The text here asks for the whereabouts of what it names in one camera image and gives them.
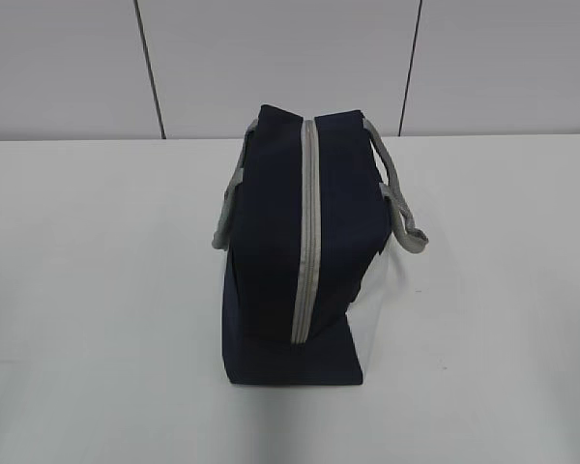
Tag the navy and white lunch bag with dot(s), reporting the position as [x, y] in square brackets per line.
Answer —
[307, 220]

